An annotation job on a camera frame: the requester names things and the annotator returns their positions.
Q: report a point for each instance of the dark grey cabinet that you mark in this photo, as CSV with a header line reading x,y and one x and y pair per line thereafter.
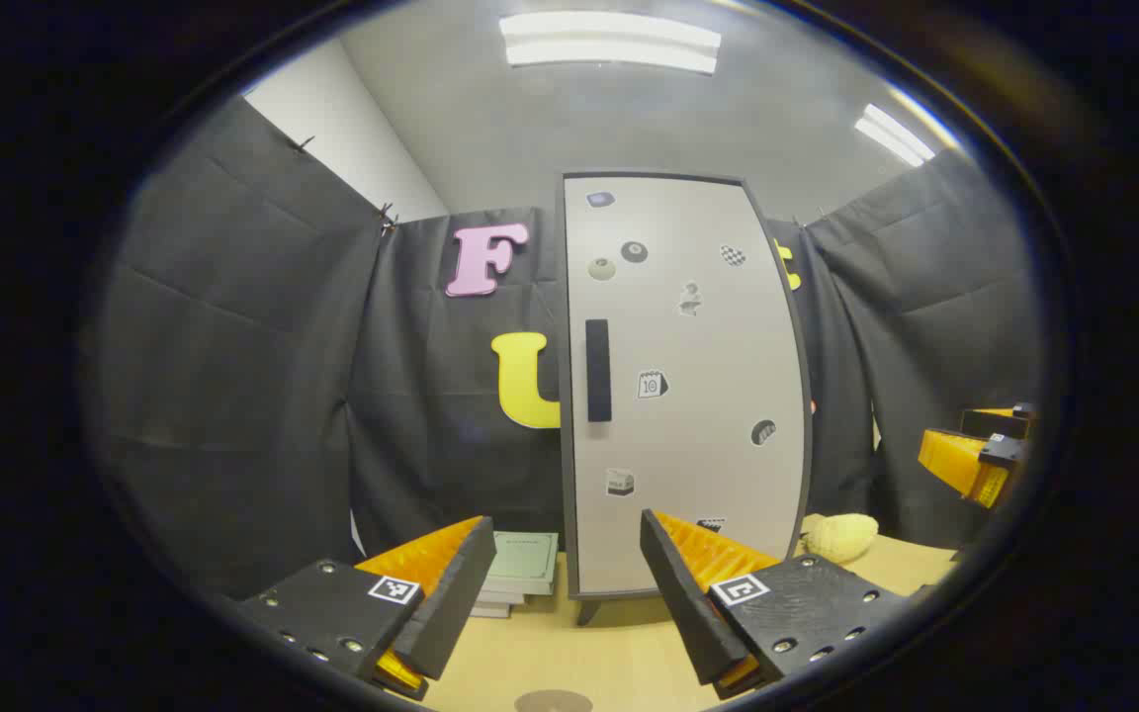
x,y
586,611

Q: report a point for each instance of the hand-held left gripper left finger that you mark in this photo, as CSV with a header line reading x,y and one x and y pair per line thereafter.
x,y
451,603

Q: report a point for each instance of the yellow plush toy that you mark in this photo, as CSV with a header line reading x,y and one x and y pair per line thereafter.
x,y
841,537

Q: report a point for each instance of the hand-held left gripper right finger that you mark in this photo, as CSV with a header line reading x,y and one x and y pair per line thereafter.
x,y
688,603

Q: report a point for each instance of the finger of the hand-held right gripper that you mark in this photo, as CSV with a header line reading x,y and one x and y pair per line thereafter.
x,y
960,460
995,420

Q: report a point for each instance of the grey cabinet door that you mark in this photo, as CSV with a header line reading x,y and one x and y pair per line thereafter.
x,y
698,445

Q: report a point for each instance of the green book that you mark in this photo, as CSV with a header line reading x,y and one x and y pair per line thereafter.
x,y
525,556

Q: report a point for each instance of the black backdrop cloth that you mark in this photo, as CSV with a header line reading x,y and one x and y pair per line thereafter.
x,y
233,346

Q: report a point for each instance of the white book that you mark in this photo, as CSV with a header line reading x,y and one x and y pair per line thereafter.
x,y
520,586
492,607

